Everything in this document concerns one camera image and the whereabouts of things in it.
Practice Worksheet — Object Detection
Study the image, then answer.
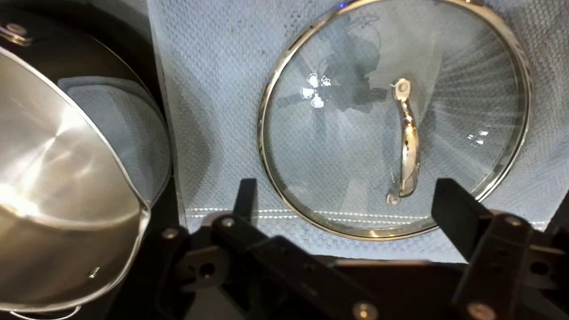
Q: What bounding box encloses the light blue towel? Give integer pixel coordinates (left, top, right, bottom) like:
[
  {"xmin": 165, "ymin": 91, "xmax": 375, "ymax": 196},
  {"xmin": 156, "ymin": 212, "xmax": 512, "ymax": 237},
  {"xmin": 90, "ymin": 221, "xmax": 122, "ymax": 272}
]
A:
[{"xmin": 146, "ymin": 0, "xmax": 569, "ymax": 267}]

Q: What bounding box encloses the clear glass pot lid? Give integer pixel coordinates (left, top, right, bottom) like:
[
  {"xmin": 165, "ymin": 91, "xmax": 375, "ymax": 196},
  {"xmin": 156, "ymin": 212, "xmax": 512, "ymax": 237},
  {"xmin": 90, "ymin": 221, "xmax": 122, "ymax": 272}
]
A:
[{"xmin": 256, "ymin": 0, "xmax": 533, "ymax": 242}]

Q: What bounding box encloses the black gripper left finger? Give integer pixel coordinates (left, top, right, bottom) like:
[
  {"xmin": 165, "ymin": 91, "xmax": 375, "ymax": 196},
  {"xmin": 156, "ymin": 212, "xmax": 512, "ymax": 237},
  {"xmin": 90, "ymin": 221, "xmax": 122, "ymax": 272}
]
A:
[{"xmin": 149, "ymin": 176, "xmax": 382, "ymax": 320}]

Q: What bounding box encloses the stainless steel pot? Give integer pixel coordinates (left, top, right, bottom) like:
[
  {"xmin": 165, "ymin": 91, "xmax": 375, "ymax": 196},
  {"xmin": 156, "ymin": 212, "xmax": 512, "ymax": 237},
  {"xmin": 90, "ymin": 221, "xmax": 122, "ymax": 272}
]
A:
[{"xmin": 0, "ymin": 11, "xmax": 174, "ymax": 317}]

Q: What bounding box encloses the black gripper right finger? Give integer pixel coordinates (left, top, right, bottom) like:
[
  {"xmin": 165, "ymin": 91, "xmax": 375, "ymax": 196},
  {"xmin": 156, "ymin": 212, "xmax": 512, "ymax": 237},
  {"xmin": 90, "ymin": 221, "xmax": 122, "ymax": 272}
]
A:
[{"xmin": 430, "ymin": 176, "xmax": 569, "ymax": 320}]

